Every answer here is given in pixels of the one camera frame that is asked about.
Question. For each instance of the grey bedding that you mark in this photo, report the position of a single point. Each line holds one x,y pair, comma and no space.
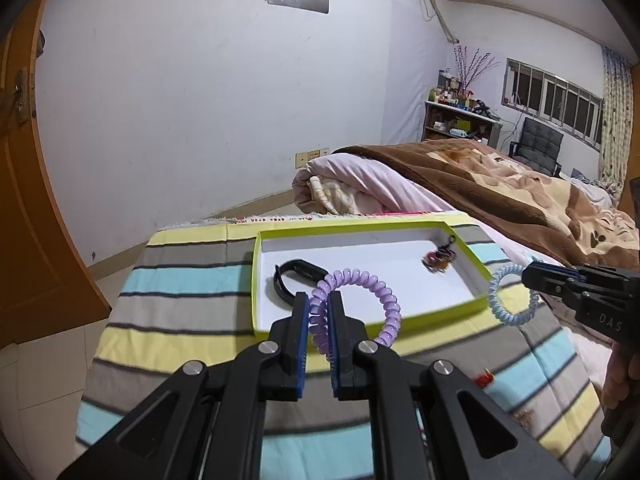
592,190

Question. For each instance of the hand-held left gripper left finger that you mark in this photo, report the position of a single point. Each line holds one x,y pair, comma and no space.
300,350

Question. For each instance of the decorative branches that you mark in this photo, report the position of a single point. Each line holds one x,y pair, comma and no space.
472,67

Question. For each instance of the wall socket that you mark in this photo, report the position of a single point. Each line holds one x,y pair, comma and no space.
307,158

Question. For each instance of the group of bottles and jars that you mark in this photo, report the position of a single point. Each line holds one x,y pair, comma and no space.
450,92

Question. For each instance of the barred window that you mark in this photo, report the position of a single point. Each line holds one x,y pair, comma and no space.
550,100

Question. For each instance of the wrapped wall pipe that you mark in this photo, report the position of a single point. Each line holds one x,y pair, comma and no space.
440,10

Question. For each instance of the black wristband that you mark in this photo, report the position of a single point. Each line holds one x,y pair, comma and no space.
300,265

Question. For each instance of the brown patterned blanket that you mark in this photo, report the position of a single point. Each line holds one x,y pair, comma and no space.
500,195

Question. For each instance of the fringed towel with red print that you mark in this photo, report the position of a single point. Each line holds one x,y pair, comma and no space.
280,219

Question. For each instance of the wooden shelf desk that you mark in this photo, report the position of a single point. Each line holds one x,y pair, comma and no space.
460,122

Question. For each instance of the striped cloth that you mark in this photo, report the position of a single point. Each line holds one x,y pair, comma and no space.
190,310

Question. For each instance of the green shallow box white inside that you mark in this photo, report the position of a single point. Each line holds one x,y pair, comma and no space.
360,255

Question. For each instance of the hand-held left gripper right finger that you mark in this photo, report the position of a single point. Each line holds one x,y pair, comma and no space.
335,355

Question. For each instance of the person's right hand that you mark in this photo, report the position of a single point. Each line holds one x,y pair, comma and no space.
620,385

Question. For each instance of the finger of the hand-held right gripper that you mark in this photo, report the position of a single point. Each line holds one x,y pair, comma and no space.
542,277
542,261

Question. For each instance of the pink quilt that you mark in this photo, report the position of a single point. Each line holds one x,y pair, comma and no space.
370,180

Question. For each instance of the patterned curtain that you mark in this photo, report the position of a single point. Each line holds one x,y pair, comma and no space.
615,125

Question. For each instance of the black chair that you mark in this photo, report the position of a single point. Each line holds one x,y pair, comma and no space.
540,142

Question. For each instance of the orange wooden door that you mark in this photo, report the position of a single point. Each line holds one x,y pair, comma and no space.
30,210

